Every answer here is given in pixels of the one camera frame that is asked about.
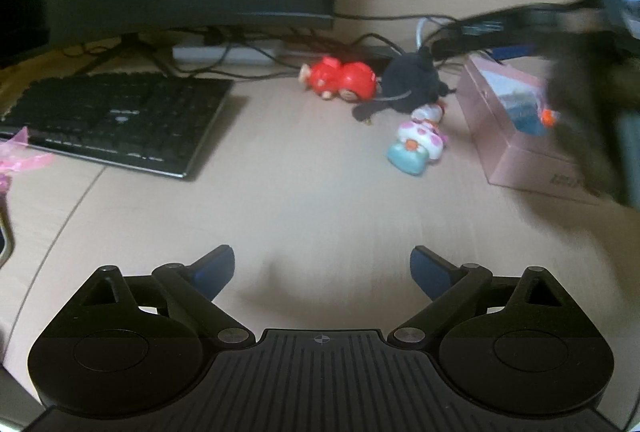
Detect white looped cable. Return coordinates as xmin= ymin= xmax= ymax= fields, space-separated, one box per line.
xmin=416 ymin=16 xmax=451 ymax=48

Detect pink cardboard box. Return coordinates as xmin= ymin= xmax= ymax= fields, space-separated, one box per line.
xmin=457 ymin=54 xmax=626 ymax=205

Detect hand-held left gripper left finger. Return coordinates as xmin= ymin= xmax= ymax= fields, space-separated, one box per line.
xmin=75 ymin=246 xmax=251 ymax=347

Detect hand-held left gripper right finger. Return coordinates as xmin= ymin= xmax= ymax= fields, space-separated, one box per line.
xmin=391 ymin=247 xmax=571 ymax=345

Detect pink plastic wrapper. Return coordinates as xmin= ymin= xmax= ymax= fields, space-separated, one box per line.
xmin=0 ymin=127 xmax=55 ymax=193

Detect red toy figure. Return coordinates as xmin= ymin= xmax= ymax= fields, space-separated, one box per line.
xmin=299 ymin=56 xmax=378 ymax=103

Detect white spotted toy teal base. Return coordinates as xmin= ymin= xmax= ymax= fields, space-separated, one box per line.
xmin=386 ymin=103 xmax=451 ymax=176

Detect white power strip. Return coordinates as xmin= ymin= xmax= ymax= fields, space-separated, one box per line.
xmin=172 ymin=43 xmax=278 ymax=65

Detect black plush toy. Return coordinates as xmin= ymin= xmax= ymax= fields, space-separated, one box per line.
xmin=351 ymin=47 xmax=456 ymax=125

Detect blue white plastic packet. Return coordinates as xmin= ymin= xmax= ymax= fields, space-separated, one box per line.
xmin=500 ymin=92 xmax=547 ymax=134

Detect black keyboard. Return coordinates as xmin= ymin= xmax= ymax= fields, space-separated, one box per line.
xmin=0 ymin=72 xmax=236 ymax=180

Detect wooden desktop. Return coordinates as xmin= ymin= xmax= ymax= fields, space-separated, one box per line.
xmin=0 ymin=19 xmax=640 ymax=432

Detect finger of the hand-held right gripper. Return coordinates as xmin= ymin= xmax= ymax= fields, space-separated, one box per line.
xmin=460 ymin=3 xmax=596 ymax=37
xmin=431 ymin=29 xmax=551 ymax=60

